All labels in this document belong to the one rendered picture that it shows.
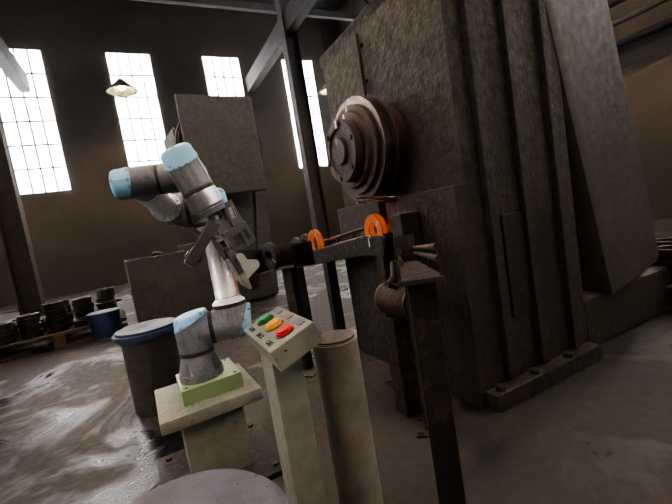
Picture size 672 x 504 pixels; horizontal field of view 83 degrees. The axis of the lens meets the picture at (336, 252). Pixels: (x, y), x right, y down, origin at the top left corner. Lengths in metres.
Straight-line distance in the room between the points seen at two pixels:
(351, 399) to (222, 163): 3.53
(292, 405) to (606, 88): 1.99
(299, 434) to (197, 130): 3.67
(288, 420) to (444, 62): 1.30
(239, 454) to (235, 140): 3.44
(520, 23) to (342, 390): 1.58
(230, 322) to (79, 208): 10.45
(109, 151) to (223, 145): 7.72
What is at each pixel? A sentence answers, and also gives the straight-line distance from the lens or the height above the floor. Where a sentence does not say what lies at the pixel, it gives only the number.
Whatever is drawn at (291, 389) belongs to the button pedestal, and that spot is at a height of 0.46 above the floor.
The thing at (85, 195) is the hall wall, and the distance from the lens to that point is 11.70.
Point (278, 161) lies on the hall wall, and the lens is 12.41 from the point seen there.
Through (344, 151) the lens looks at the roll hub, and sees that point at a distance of 1.71.
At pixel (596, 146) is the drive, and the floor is 0.95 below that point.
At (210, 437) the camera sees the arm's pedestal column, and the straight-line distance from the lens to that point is 1.46.
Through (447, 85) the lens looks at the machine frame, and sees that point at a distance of 1.57.
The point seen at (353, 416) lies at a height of 0.33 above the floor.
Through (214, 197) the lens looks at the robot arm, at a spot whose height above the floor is 0.91.
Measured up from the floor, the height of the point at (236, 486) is 0.43.
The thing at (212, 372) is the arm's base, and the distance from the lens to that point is 1.42.
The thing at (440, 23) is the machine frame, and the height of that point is 1.45.
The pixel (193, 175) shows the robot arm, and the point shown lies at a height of 0.97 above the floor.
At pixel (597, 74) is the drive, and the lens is 2.26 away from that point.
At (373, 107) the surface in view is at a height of 1.25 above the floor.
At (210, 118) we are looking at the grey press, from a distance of 4.36.
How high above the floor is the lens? 0.82
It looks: 5 degrees down
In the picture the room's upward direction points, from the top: 9 degrees counter-clockwise
